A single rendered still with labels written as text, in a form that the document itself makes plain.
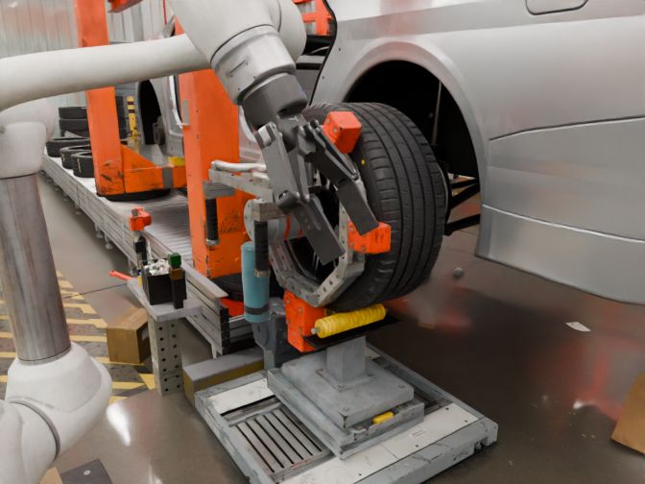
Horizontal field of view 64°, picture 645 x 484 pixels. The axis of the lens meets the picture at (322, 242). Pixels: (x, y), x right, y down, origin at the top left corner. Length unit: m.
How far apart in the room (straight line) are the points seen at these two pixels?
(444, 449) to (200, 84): 1.48
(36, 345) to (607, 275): 1.25
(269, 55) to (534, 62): 0.92
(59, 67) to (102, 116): 2.95
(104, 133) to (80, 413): 2.76
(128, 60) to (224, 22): 0.25
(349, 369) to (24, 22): 13.24
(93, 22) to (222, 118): 1.99
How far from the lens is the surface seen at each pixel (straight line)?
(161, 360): 2.23
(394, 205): 1.37
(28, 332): 1.17
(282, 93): 0.61
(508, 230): 1.49
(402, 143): 1.47
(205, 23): 0.64
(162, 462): 1.98
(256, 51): 0.62
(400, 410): 1.86
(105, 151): 3.80
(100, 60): 0.84
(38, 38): 14.42
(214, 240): 1.64
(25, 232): 1.12
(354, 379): 1.88
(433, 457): 1.83
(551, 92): 1.40
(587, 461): 2.11
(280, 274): 1.73
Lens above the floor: 1.22
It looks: 17 degrees down
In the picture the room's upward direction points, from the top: straight up
